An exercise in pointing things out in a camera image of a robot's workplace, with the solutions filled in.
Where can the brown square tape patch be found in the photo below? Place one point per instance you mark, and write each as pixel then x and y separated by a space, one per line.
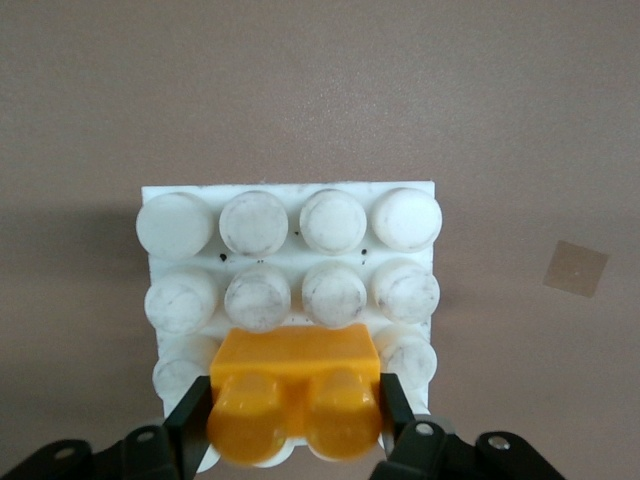
pixel 575 270

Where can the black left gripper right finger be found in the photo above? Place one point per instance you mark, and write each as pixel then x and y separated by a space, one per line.
pixel 415 450

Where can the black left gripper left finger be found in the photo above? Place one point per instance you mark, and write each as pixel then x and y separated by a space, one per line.
pixel 175 440

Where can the yellow two-stud block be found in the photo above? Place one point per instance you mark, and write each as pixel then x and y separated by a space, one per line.
pixel 295 380

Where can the white studded base plate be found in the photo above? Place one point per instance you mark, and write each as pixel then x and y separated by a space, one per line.
pixel 325 225

